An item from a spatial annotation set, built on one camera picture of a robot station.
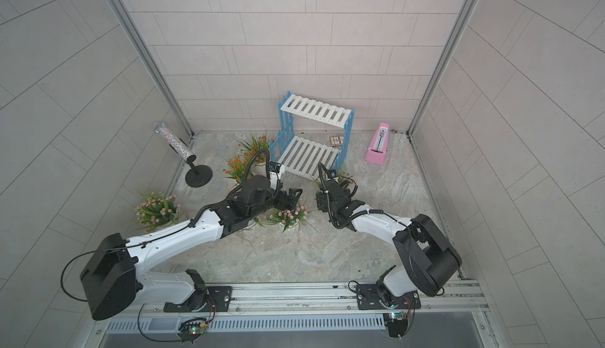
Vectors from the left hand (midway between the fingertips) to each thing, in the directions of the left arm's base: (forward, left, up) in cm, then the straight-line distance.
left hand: (298, 187), depth 79 cm
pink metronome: (+25, -33, -5) cm, 42 cm away
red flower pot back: (+23, +18, -3) cm, 29 cm away
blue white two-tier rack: (+40, -4, -15) cm, 43 cm away
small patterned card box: (+35, -17, -14) cm, 41 cm away
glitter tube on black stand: (+14, +43, -14) cm, 47 cm away
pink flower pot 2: (-10, +3, -2) cm, 11 cm away
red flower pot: (+10, +23, -2) cm, 25 cm away
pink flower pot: (-7, +46, -4) cm, 47 cm away
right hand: (+5, -11, -12) cm, 17 cm away
